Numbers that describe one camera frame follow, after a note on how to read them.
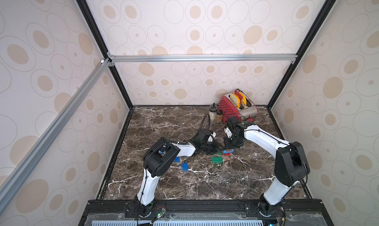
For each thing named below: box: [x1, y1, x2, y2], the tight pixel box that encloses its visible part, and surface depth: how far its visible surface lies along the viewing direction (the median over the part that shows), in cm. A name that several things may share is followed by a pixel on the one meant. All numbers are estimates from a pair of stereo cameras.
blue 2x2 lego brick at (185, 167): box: [182, 162, 189, 172], surface depth 88 cm
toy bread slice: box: [228, 93, 241, 109], surface depth 97 cm
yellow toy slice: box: [238, 91, 247, 106], surface depth 97 cm
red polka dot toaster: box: [218, 93, 258, 124], surface depth 98 cm
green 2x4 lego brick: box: [211, 156, 224, 164], surface depth 91 cm
